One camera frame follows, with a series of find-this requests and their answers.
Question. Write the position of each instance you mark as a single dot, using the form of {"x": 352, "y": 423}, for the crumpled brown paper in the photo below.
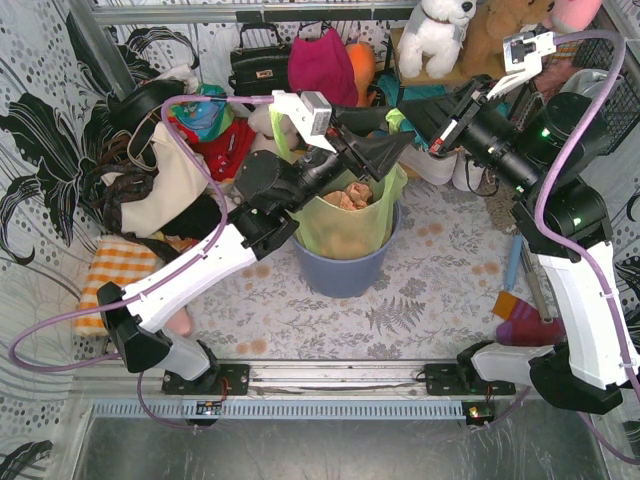
{"x": 355, "y": 196}

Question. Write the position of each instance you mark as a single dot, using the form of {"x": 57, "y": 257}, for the white plush dog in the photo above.
{"x": 433, "y": 36}

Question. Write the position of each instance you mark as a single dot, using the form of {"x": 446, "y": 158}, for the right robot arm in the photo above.
{"x": 567, "y": 228}

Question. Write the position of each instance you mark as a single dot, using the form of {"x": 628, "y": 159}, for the blue trash bin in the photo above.
{"x": 342, "y": 279}

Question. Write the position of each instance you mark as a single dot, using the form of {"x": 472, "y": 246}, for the orange checkered towel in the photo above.
{"x": 118, "y": 261}

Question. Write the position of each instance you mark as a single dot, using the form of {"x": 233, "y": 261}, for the magenta fabric bag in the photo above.
{"x": 323, "y": 65}

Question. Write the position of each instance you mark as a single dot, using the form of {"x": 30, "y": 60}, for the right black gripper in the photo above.
{"x": 455, "y": 121}

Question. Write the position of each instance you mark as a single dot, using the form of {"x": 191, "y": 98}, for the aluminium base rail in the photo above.
{"x": 296, "y": 390}

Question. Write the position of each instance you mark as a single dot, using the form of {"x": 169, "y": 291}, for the silver foil bag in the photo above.
{"x": 586, "y": 82}

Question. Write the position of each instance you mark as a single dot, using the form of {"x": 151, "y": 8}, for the red clothing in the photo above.
{"x": 224, "y": 155}

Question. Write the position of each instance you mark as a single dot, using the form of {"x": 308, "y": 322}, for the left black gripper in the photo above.
{"x": 345, "y": 151}

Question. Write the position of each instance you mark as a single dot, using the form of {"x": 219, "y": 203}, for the black leather handbag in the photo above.
{"x": 260, "y": 70}

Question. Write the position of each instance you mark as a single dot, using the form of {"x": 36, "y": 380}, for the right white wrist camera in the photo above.
{"x": 522, "y": 54}

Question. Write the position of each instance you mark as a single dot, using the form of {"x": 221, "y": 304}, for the colourful patterned cloth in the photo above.
{"x": 201, "y": 122}

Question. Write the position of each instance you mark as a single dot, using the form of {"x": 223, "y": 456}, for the green plastic trash bag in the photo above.
{"x": 334, "y": 233}

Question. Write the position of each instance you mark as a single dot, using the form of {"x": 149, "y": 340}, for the wooden metal shelf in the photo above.
{"x": 453, "y": 79}

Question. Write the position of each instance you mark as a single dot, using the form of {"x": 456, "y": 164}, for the black round hat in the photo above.
{"x": 126, "y": 114}

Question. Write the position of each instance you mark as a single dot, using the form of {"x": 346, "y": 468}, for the cream canvas tote bag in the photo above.
{"x": 177, "y": 183}

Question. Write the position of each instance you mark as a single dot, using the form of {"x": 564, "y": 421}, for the black wire basket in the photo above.
{"x": 620, "y": 110}

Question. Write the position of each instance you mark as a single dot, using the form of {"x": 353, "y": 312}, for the pink plush toy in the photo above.
{"x": 569, "y": 16}

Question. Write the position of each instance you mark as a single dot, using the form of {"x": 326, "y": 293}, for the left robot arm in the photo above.
{"x": 272, "y": 190}

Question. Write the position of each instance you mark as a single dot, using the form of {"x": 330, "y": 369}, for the cream plush lamb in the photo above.
{"x": 274, "y": 132}

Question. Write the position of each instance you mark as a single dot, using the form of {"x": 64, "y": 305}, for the pink cylindrical pouch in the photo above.
{"x": 180, "y": 323}

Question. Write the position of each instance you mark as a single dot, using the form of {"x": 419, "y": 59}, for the brown teddy bear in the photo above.
{"x": 495, "y": 20}

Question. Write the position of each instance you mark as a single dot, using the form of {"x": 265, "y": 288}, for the orange plush toy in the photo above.
{"x": 363, "y": 63}

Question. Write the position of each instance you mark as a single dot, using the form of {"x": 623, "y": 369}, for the purple orange sock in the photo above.
{"x": 522, "y": 325}

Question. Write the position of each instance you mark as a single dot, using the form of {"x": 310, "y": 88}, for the black cloth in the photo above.
{"x": 197, "y": 221}

